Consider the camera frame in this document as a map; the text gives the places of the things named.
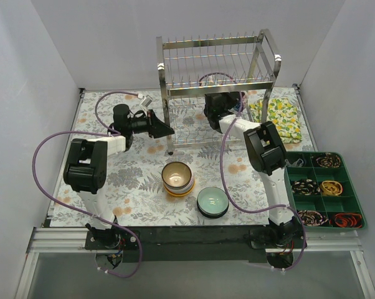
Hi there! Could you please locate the celadon green bowl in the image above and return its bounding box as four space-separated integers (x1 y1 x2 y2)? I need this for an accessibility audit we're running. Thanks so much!
197 187 229 213

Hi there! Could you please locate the blue patterned bowl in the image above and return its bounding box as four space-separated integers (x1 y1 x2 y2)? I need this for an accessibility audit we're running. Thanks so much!
234 92 248 113

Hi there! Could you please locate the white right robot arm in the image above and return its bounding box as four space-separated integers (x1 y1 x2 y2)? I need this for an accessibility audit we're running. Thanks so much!
204 92 301 248

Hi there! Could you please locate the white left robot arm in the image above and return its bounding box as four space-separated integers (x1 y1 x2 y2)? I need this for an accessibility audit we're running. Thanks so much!
63 104 174 249

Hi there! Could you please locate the stainless steel dish rack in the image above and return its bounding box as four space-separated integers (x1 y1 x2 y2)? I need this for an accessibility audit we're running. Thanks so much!
156 29 282 154

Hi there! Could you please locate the floral patterned table mat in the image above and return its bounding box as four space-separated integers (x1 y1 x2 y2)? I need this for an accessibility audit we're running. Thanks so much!
50 88 314 227

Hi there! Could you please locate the beige top bowl of stack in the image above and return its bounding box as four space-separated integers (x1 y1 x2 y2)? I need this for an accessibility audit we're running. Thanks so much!
161 161 192 189

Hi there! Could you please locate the lemon print folded cloth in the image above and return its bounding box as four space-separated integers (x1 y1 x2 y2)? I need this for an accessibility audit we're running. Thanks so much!
267 98 302 144

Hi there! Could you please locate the white middle bowl of stack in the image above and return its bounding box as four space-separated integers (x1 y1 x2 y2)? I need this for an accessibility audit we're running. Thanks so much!
164 174 194 192

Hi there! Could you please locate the yellow bottom bowl of stack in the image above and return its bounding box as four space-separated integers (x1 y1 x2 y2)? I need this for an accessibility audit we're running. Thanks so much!
164 186 194 197

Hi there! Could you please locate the grey item in tray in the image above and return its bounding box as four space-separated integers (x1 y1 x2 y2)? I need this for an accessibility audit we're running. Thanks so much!
285 158 306 168

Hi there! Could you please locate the black glossy bowl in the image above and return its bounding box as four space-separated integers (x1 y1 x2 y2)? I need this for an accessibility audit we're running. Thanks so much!
197 205 229 219

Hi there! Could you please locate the black floral rolled tie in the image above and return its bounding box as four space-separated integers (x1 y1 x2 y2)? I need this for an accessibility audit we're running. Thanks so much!
292 179 320 196

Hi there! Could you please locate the black gold rolled tie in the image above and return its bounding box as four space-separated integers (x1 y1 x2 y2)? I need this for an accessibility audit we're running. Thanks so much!
312 153 342 168

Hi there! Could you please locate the green compartment tray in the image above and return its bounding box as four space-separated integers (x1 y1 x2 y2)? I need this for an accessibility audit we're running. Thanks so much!
285 151 366 232

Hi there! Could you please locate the yellow rolled tie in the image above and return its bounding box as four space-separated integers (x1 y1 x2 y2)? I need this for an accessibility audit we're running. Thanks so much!
320 180 343 196

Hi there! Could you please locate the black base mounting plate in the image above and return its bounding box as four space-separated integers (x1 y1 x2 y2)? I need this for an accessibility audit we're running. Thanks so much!
76 225 306 263

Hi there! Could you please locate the black pink rolled tie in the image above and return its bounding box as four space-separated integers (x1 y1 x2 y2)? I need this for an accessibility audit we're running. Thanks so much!
298 210 328 227

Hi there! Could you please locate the black orange rolled tie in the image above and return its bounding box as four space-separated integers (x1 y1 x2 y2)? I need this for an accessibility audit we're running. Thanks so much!
329 212 363 228

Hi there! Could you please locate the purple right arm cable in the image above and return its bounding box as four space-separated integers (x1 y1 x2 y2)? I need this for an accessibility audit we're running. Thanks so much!
198 72 307 275

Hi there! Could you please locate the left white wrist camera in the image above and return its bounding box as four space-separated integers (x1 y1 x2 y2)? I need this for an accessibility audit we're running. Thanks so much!
138 93 153 111

